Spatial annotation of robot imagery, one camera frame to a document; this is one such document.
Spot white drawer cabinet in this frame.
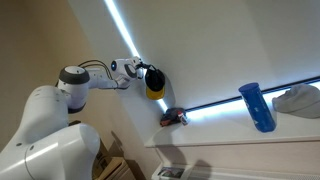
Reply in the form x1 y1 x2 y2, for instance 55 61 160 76
150 161 320 180

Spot white glue bottle red cap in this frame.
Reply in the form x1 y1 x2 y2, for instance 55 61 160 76
177 111 190 127

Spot picture card on radiator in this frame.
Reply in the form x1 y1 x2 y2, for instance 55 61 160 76
157 166 186 180

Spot brown cardboard box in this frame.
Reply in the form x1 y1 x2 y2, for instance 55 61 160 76
91 139 125 180

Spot white roller blind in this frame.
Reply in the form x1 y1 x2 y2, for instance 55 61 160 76
68 0 320 111

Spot blue cylindrical can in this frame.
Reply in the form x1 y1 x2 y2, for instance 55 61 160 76
237 82 277 134

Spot grey cap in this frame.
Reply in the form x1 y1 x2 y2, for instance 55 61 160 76
271 83 320 120

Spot red and black cloth item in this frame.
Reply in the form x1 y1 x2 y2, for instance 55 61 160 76
159 106 186 128

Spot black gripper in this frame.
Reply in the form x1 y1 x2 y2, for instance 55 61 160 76
135 61 152 71

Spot light cardboard box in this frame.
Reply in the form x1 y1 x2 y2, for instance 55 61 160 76
99 155 137 180

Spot white window sill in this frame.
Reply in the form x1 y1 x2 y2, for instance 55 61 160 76
143 111 320 149

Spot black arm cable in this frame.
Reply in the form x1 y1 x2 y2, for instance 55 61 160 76
77 58 115 81

